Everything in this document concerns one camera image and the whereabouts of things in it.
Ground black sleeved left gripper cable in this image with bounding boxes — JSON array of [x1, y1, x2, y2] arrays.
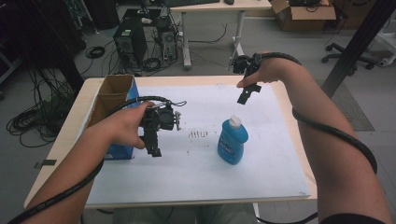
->
[[6, 95, 188, 224]]

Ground black metal stand pole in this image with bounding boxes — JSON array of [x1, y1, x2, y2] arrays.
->
[[320, 0, 396, 98]]

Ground open brown cardboard box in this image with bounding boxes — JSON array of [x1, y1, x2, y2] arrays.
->
[[270, 0, 338, 33]]

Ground white table mat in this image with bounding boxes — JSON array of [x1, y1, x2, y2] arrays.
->
[[84, 83, 312, 207]]

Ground person's black sleeve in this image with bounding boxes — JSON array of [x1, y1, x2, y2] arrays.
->
[[319, 212, 388, 224]]

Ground black sleeved right gripper cable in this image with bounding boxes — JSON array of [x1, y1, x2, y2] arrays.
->
[[255, 50, 378, 224]]

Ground loose black floor cable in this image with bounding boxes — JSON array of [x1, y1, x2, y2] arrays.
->
[[188, 22, 229, 45]]

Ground black sleeved gripper cable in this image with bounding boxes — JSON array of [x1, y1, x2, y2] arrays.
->
[[6, 95, 188, 224], [255, 50, 378, 224]]

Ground small coiled black cable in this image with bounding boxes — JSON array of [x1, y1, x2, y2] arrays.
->
[[85, 45, 106, 60]]

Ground tangle of black floor cables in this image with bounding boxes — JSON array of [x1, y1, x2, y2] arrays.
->
[[6, 66, 80, 148]]

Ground grey floor mat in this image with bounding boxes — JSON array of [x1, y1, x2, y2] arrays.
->
[[314, 78, 376, 133]]

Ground black office chair base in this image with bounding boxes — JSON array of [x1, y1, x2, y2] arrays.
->
[[321, 42, 378, 71]]

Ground person's left hand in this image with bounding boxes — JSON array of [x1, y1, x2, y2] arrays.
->
[[90, 101, 156, 150]]

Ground open-sided computer tower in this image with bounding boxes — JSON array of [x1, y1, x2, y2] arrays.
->
[[155, 17, 179, 63]]

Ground blue cardboard box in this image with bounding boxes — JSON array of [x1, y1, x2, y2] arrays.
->
[[84, 74, 141, 161]]

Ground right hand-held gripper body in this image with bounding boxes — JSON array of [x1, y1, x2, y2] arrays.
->
[[232, 53, 263, 77]]

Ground white-legged wooden desk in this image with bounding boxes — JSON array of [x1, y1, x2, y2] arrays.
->
[[169, 0, 274, 70]]

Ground blue bottle with white cap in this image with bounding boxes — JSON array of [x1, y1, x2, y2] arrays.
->
[[217, 115, 249, 166]]

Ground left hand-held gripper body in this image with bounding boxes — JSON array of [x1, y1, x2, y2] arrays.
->
[[139, 103, 183, 132]]

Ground black tape strip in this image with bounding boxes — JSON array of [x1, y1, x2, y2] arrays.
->
[[33, 159, 58, 170]]

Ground dark curtain stand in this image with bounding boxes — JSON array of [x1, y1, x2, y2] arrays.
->
[[21, 0, 86, 94]]

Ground black computer tower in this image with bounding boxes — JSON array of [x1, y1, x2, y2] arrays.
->
[[112, 15, 149, 70]]

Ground person's right hand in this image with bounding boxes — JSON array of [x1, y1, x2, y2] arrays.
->
[[235, 50, 302, 89]]

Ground black keyboard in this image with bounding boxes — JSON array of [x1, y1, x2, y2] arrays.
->
[[164, 0, 220, 8]]

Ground person's grey-green pants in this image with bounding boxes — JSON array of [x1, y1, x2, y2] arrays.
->
[[111, 203, 260, 224]]

